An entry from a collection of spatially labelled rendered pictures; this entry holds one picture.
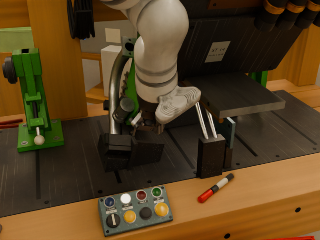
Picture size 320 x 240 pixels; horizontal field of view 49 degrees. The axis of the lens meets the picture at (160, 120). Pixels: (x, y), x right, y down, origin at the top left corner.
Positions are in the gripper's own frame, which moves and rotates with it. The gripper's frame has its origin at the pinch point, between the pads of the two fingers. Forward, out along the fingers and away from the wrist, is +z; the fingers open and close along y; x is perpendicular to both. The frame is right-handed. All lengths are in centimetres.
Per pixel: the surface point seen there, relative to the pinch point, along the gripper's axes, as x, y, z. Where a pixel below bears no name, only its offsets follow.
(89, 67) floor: -243, -82, 264
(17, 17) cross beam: -65, 5, 13
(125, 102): -13.0, -0.2, 5.7
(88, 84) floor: -200, -60, 237
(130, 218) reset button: 10.1, 15.3, 8.0
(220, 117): 7.6, -10.7, -2.3
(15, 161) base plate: -26.7, 29.1, 23.2
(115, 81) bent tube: -24.4, -4.4, 12.3
